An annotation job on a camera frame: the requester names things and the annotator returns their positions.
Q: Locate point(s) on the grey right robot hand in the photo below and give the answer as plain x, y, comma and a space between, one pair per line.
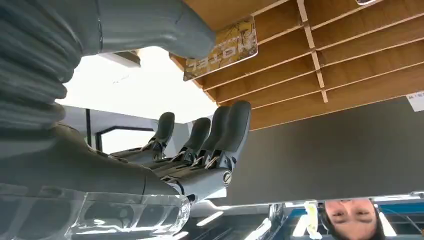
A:
99, 172

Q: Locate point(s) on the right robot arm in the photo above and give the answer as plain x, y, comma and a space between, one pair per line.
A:
33, 66

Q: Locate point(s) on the clear plastic wrist cover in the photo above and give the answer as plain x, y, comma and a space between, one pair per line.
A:
99, 218

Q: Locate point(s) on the person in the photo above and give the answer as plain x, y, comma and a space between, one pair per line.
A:
351, 218

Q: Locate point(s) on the wooden card box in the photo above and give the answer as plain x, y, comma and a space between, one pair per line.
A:
348, 66

